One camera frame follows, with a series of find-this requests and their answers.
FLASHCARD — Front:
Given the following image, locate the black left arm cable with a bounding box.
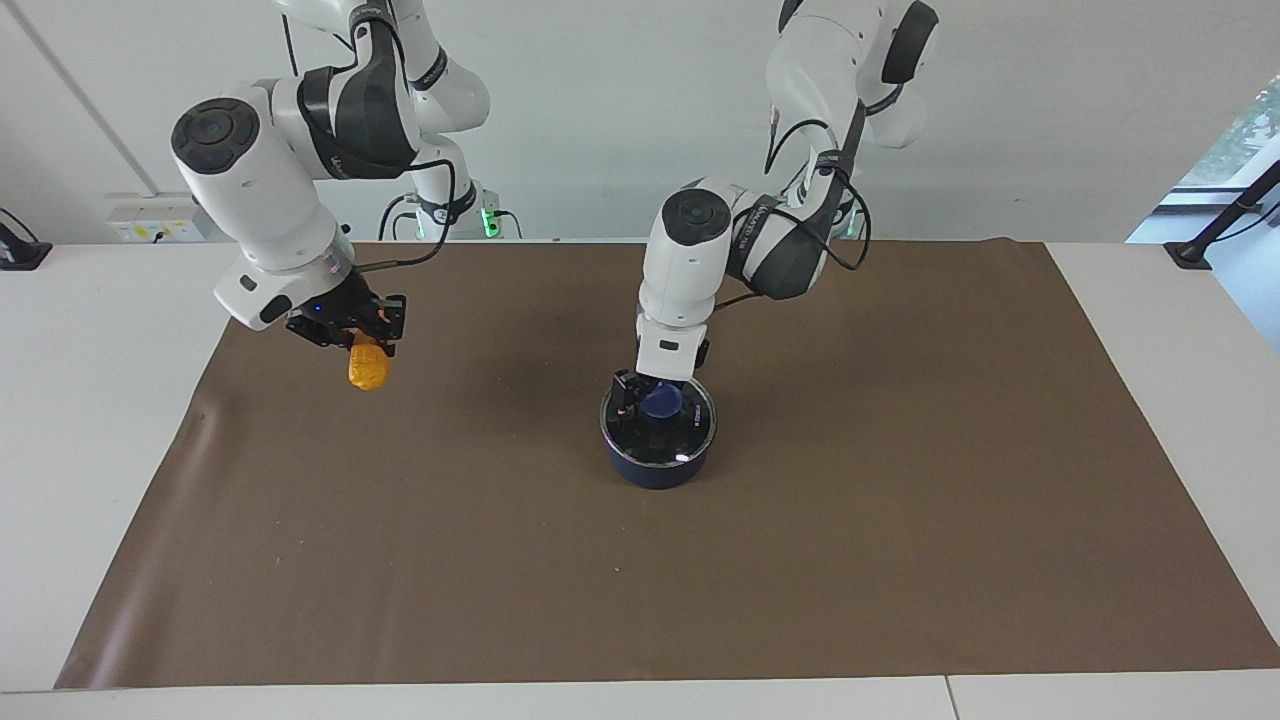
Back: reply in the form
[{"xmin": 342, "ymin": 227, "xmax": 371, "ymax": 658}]
[{"xmin": 715, "ymin": 100, "xmax": 873, "ymax": 311}]

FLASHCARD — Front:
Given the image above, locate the white wall socket strip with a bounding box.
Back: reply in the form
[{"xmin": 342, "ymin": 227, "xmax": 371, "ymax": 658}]
[{"xmin": 104, "ymin": 194, "xmax": 216, "ymax": 244}]

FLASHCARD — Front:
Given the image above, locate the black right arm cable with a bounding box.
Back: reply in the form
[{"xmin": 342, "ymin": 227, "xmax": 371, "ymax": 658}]
[{"xmin": 355, "ymin": 158, "xmax": 458, "ymax": 273}]

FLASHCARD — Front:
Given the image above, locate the brown table mat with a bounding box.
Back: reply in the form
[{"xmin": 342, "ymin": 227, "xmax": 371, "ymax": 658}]
[{"xmin": 55, "ymin": 238, "xmax": 1280, "ymax": 691}]

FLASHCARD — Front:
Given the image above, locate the glass lid with purple knob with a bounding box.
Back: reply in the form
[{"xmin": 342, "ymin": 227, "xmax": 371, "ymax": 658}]
[{"xmin": 601, "ymin": 376, "xmax": 718, "ymax": 469}]

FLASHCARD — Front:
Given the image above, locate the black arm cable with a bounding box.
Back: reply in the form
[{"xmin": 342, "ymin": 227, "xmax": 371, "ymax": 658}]
[
  {"xmin": 715, "ymin": 100, "xmax": 873, "ymax": 311},
  {"xmin": 355, "ymin": 158, "xmax": 458, "ymax": 273}
]

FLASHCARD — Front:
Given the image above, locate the window with green view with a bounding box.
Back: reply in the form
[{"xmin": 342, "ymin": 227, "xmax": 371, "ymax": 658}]
[{"xmin": 1125, "ymin": 78, "xmax": 1280, "ymax": 246}]

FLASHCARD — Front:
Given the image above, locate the dark pot with purple handle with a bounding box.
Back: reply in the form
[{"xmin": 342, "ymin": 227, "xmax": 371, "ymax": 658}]
[{"xmin": 600, "ymin": 376, "xmax": 719, "ymax": 492}]

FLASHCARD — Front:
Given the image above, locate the orange toy corn cob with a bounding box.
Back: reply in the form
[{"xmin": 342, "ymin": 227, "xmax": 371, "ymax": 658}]
[{"xmin": 347, "ymin": 334, "xmax": 390, "ymax": 392}]

